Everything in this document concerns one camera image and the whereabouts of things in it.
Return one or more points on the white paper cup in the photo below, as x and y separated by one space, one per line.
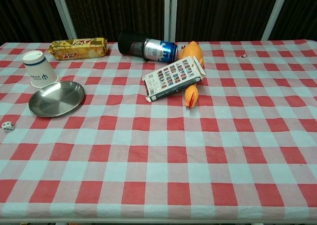
40 71

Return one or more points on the white die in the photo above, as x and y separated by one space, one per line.
8 126

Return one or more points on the round metal plate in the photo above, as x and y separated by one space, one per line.
57 101

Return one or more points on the white printed card box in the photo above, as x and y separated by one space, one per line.
171 78

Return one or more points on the red white checked tablecloth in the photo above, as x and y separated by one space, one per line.
158 160

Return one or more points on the blue silver drink can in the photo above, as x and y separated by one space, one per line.
161 51

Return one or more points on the orange rubber chicken toy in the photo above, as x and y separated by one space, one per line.
193 52

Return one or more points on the black cylindrical jar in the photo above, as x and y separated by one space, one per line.
130 44

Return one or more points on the gold snack package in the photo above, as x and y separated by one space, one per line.
79 50

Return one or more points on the white upright frame post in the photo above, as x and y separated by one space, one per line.
171 12

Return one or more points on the white slanted frame post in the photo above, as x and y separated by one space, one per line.
275 14
64 14

